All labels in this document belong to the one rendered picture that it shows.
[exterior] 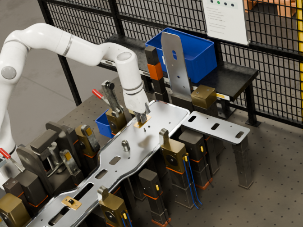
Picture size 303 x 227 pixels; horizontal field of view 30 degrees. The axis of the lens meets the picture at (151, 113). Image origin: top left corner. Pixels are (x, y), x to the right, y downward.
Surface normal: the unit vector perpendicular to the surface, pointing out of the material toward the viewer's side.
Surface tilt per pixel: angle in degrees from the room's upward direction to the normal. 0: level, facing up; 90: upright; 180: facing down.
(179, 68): 90
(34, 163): 90
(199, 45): 90
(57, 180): 0
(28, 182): 0
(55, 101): 0
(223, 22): 90
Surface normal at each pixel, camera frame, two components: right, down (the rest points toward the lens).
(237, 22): -0.61, 0.59
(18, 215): 0.76, 0.27
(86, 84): -0.20, -0.76
